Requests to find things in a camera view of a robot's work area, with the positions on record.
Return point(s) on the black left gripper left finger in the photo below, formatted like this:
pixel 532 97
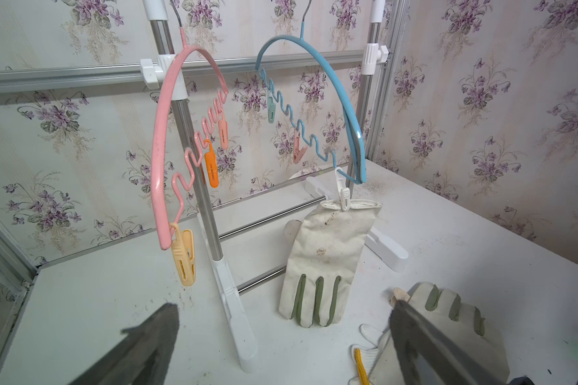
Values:
pixel 143 356

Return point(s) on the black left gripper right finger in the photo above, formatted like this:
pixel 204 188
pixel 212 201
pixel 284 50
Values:
pixel 441 350

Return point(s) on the white glove with grey strap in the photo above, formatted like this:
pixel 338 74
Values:
pixel 323 261

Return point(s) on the white clothes peg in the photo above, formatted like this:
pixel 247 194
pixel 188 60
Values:
pixel 344 192

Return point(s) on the blue wavy hanger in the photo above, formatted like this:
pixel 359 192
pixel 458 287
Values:
pixel 327 121

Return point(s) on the pink clothes peg on blue hanger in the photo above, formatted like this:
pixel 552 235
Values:
pixel 298 151

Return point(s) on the yellow clothes peg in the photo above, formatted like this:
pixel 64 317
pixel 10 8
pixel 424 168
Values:
pixel 183 252

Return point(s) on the orange clothes peg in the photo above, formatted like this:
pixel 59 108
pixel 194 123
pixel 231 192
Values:
pixel 211 165

